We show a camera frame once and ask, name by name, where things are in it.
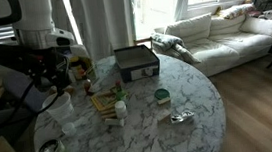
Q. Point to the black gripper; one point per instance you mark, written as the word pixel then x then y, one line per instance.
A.
pixel 49 66

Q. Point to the small clear measuring cup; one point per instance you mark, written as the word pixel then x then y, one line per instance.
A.
pixel 69 129

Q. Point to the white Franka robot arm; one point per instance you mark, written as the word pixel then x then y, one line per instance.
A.
pixel 33 15

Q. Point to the large clear plastic cup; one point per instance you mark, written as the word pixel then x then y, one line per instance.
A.
pixel 60 108

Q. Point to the yellow lid jar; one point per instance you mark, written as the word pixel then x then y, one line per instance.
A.
pixel 75 67

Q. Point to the grey office chair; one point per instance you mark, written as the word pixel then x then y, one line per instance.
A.
pixel 17 92

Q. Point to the yellow bordered card box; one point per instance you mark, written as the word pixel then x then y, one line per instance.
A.
pixel 104 99

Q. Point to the green glass bottle red cap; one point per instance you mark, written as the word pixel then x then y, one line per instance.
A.
pixel 120 93

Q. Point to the stack of wooden blocks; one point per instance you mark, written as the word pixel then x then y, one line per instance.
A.
pixel 109 113

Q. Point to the white pill bottle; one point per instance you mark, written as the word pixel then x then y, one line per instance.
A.
pixel 120 109

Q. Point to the small white tube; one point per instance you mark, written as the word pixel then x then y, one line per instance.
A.
pixel 113 122

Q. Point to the dark blue open box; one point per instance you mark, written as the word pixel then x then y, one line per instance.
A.
pixel 137 62

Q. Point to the wooden chair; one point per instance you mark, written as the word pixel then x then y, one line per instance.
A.
pixel 143 42

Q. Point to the round green lid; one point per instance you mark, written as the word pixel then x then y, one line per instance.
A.
pixel 162 93

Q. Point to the small wooden block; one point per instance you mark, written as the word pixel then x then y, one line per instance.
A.
pixel 164 115
pixel 164 100

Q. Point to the grey white throw blanket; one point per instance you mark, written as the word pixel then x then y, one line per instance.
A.
pixel 173 45

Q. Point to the crumpled silver foil wrapper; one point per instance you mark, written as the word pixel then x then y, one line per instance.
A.
pixel 181 116

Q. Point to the white sofa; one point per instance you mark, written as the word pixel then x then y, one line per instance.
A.
pixel 226 40

